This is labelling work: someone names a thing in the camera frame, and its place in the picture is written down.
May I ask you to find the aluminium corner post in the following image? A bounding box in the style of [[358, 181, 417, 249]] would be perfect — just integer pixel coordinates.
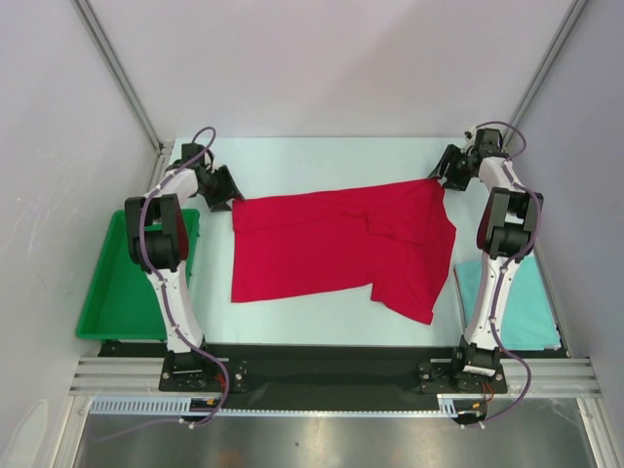
[[70, 0, 165, 156], [510, 0, 593, 129]]

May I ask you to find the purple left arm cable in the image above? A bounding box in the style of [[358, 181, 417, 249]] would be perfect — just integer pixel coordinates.
[[92, 126, 235, 443]]

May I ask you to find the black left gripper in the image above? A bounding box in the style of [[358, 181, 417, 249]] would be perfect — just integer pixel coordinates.
[[199, 166, 245, 213]]

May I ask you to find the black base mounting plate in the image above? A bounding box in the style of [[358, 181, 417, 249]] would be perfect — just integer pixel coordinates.
[[97, 340, 570, 411]]

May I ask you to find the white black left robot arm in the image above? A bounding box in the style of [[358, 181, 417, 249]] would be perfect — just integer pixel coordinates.
[[124, 141, 244, 355]]

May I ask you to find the folded teal t-shirt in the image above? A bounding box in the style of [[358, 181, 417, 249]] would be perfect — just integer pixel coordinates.
[[454, 256, 561, 351]]

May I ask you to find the white slotted cable duct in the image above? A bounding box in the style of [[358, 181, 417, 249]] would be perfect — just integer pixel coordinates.
[[90, 393, 488, 418]]

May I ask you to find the green plastic bin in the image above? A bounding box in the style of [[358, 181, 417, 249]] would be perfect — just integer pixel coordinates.
[[75, 209, 202, 341]]

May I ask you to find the aluminium front frame rail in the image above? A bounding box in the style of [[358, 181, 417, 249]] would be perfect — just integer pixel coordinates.
[[69, 358, 602, 398]]

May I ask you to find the left aluminium corner post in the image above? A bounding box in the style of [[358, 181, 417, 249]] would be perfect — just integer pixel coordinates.
[[70, 0, 165, 156]]

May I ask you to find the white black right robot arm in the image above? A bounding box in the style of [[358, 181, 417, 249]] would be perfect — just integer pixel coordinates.
[[428, 121, 543, 391]]

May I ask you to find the right aluminium corner post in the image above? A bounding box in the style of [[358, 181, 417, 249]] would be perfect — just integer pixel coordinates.
[[510, 0, 593, 129]]

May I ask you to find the red t-shirt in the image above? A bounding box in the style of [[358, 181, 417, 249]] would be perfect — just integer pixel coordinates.
[[231, 179, 456, 325]]

